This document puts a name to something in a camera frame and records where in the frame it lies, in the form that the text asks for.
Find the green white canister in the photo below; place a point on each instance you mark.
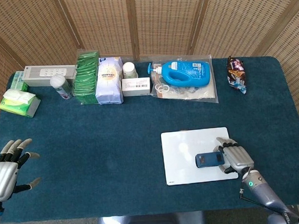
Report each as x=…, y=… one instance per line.
x=60, y=85

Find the long white power strip box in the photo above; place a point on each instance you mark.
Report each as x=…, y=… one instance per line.
x=34, y=76

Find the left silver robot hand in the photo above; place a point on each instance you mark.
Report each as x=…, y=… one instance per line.
x=1, y=180

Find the dark brown snack bag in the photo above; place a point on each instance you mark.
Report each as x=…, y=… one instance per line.
x=235, y=72

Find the white drawing board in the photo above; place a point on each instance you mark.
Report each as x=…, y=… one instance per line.
x=178, y=151

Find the lavender paper bag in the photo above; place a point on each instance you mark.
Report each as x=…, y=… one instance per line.
x=108, y=89

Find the green tissue pack open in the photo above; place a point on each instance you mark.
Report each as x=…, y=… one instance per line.
x=15, y=106

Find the small green box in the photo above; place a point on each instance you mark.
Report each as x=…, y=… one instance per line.
x=17, y=81

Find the teal table mat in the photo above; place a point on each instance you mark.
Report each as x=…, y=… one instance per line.
x=90, y=147

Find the blue pump detergent bottle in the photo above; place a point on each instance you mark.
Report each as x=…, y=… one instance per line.
x=188, y=73

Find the clear zip plastic bag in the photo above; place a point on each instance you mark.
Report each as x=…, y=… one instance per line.
x=204, y=92

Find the white paper cup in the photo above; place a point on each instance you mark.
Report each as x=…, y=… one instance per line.
x=129, y=69

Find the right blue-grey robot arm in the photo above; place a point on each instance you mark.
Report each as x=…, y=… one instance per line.
x=262, y=191

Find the wicker folding screen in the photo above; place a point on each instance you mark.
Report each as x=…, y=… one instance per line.
x=158, y=19

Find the small white carton box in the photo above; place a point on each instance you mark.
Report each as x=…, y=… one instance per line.
x=135, y=88

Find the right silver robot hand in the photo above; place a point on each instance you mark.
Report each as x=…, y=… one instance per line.
x=238, y=159

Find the blue board eraser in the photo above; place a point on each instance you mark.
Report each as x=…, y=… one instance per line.
x=209, y=159

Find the green packet stack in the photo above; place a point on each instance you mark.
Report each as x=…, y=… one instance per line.
x=85, y=80

